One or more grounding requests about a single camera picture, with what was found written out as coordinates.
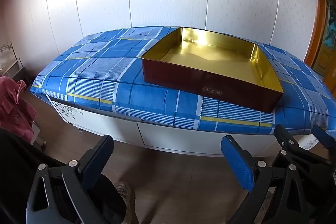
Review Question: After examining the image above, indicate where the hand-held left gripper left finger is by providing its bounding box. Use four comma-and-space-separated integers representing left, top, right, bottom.
26, 135, 114, 224

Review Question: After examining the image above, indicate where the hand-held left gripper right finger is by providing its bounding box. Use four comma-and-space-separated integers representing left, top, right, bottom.
221, 135, 310, 224

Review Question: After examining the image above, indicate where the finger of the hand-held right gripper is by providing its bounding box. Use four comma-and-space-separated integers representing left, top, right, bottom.
272, 124, 330, 169
311, 125, 336, 151

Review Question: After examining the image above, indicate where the red tin box gold interior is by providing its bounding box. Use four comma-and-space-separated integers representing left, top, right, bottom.
141, 27, 285, 114

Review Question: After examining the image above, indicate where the white cabinet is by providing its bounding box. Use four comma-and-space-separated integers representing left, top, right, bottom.
43, 94, 331, 159

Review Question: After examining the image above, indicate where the person's shoe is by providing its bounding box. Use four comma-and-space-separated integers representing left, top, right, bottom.
115, 181, 137, 224

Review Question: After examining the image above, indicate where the blue plaid tablecloth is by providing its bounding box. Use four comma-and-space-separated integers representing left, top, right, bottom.
29, 26, 330, 135

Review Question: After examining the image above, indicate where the pink cloth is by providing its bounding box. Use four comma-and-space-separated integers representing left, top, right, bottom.
0, 76, 37, 138

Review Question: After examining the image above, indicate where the wooden door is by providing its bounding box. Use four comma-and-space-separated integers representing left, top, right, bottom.
304, 0, 336, 80

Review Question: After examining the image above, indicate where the white frame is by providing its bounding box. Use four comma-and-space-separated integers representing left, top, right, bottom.
0, 42, 29, 83

